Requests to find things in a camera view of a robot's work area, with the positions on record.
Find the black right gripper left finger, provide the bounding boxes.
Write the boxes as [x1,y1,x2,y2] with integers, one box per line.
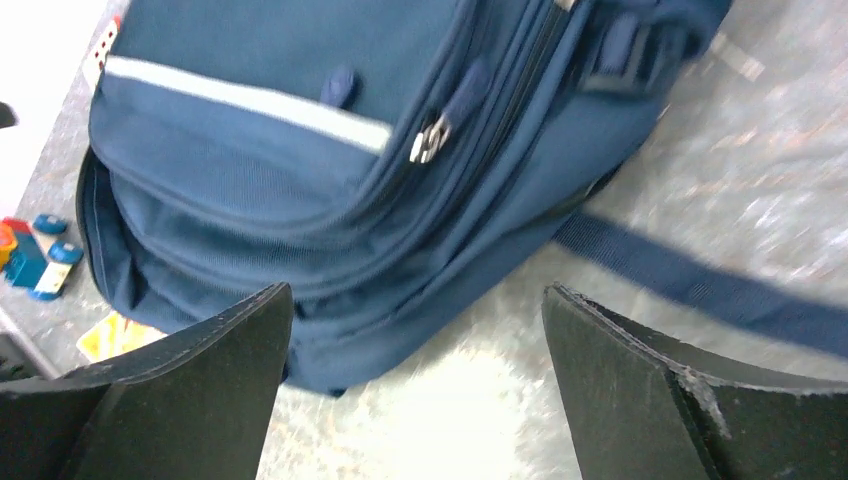
[1,283,293,479]

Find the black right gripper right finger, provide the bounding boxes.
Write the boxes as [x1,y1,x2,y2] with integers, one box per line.
[542,284,847,480]

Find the orange spiral notebook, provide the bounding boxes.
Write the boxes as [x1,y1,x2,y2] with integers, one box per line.
[76,312,166,363]

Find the red window toy block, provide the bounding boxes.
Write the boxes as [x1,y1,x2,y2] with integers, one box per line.
[81,15,122,90]

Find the navy blue student backpack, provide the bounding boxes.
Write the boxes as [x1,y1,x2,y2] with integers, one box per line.
[77,1,847,396]

